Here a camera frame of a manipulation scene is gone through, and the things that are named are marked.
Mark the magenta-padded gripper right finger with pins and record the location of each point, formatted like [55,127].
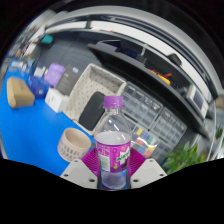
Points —
[146,170]

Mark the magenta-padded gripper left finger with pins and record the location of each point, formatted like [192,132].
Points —
[81,171]

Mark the clear bottle purple cap label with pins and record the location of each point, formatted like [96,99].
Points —
[112,150]

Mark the beige ceramic mug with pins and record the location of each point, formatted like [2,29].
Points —
[71,146]

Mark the grey small-parts drawer cabinet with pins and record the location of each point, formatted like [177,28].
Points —
[141,105]
[164,149]
[170,126]

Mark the clear box of coloured parts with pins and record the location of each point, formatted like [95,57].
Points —
[145,141]

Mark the green potted plant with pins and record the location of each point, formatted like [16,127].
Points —
[181,158]

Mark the black rectangular speaker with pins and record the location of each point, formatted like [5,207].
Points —
[91,111]

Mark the white box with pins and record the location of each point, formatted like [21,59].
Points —
[56,100]

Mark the white perforated tray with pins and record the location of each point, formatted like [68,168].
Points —
[88,85]

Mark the dark grey upright box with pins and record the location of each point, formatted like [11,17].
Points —
[66,80]

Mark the blue box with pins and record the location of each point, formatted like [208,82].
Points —
[38,87]

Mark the dark grey shelf unit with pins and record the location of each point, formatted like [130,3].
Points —
[140,71]

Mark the brown cardboard box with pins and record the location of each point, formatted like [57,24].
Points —
[19,93]

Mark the purple plastic bag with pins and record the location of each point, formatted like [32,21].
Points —
[55,74]

